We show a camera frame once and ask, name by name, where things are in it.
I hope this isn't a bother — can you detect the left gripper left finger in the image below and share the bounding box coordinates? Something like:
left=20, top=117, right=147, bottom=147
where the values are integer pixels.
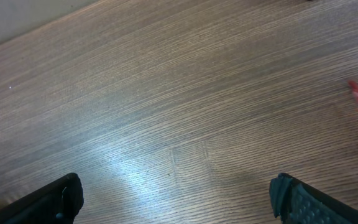
left=0, top=173, right=84, bottom=224

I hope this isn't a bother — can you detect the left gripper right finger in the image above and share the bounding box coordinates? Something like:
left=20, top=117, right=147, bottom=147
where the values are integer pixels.
left=269, top=173, right=358, bottom=224

